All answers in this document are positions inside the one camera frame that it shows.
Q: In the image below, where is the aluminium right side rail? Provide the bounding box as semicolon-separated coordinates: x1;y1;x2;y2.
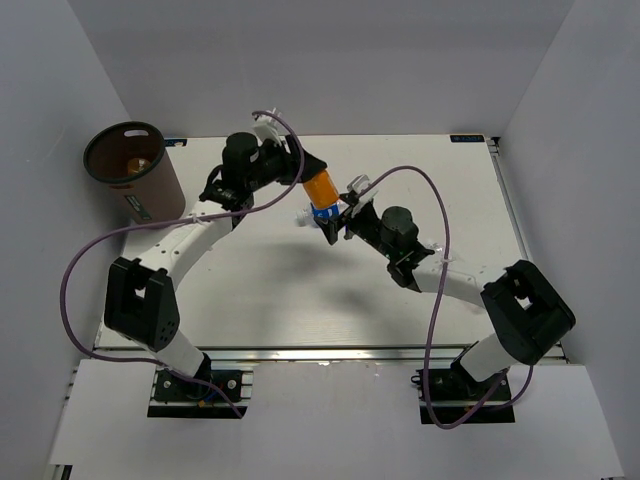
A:
482;137;576;366

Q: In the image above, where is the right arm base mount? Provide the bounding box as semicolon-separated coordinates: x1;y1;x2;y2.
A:
428;368;516;424

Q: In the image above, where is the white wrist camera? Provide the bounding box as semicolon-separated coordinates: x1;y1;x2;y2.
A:
252;108;284;147
345;174;378;218

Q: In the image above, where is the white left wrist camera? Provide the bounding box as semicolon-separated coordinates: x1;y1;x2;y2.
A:
252;108;284;147

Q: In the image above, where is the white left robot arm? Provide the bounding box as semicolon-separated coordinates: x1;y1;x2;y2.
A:
104;132;327;399

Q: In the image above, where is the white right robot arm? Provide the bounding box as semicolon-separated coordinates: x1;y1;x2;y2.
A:
313;197;576;399

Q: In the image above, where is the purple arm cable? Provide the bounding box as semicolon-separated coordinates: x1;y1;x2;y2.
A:
349;165;534;430
59;109;305;418

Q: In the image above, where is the blue table label sticker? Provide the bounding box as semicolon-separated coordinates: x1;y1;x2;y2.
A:
450;134;485;143

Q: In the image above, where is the small sticker near bin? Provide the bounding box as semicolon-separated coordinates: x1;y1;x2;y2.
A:
165;138;188;147

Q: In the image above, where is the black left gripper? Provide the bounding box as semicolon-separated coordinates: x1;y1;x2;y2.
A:
244;134;325;192

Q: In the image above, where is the aluminium front rail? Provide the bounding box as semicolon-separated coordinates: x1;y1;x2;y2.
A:
94;346;464;362

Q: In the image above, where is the brown cylindrical bin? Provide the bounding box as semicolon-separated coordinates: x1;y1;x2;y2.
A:
83;121;186;224

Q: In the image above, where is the blue label clear bottle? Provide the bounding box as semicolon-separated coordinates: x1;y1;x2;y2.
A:
295;200;347;228

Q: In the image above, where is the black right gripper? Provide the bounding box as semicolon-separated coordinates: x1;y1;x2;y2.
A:
313;202;396;261

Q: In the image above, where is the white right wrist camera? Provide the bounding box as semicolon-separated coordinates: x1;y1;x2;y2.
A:
345;174;378;218

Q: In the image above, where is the aluminium rail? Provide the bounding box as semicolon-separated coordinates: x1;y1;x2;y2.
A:
482;137;576;366
94;346;464;362

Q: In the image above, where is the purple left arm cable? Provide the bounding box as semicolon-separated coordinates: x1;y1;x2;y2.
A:
59;109;305;418

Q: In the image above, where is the orange juice bottle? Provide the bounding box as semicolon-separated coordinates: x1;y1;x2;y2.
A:
303;170;340;210

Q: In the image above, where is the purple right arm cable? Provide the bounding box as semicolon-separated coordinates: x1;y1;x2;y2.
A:
349;165;534;430

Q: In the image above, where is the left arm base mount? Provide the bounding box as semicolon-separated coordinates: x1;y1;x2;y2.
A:
147;363;253;420

